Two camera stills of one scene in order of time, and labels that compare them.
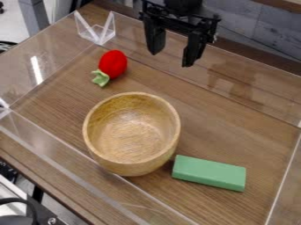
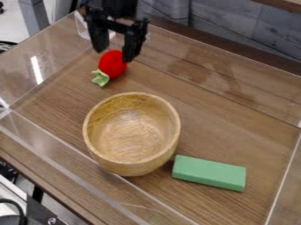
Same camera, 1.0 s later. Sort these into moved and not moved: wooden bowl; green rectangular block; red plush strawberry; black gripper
Moved: black gripper
Not moved: red plush strawberry; wooden bowl; green rectangular block
